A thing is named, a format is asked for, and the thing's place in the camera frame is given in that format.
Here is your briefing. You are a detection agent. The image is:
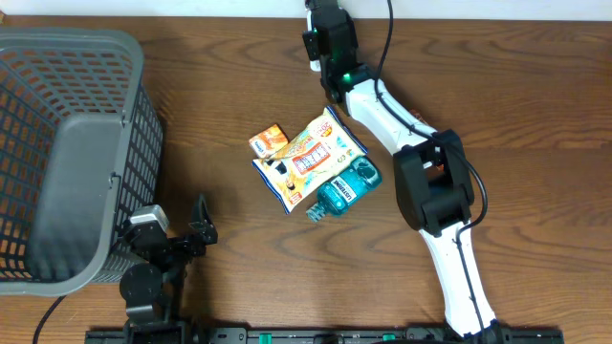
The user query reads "yellow snack bag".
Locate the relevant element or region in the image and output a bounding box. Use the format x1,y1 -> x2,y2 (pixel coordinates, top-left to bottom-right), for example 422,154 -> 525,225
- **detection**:
252,106 -> 368,214

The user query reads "small orange snack packet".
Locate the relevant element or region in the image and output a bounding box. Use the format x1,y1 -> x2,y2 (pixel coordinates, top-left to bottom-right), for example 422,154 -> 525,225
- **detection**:
249,124 -> 289,159

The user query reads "teal mouthwash bottle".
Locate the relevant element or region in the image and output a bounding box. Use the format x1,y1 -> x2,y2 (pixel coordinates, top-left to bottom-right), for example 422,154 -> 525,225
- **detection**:
306,157 -> 383,223

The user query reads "red brown chocolate bar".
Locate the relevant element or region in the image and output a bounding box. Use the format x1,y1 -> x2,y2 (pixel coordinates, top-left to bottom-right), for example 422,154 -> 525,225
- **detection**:
408,110 -> 428,126

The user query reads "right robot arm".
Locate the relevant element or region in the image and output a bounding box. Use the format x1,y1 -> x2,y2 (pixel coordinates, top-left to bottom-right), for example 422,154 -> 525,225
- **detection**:
302,1 -> 496,343

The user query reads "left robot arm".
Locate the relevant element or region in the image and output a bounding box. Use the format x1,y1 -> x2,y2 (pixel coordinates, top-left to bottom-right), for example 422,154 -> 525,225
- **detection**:
120,195 -> 218,343

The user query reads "white barcode scanner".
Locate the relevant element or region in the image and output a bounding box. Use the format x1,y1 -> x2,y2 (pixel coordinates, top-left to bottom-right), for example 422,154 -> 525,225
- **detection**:
303,10 -> 321,73

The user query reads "grey plastic shopping basket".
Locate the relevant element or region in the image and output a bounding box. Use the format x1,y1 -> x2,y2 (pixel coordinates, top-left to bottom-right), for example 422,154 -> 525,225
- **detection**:
1,28 -> 164,297

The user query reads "right black cable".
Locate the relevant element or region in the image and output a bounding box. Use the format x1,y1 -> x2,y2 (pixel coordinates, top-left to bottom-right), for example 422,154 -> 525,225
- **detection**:
372,0 -> 490,340

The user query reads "black cable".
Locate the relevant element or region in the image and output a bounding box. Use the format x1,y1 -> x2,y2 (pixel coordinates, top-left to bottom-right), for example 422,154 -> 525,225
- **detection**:
32,294 -> 68,344
372,0 -> 490,340

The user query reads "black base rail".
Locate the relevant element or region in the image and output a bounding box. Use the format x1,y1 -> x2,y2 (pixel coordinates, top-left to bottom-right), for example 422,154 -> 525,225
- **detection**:
84,326 -> 565,344

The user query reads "left black cable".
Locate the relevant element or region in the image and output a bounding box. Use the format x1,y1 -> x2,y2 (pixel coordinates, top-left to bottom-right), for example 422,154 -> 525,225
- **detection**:
32,294 -> 68,344

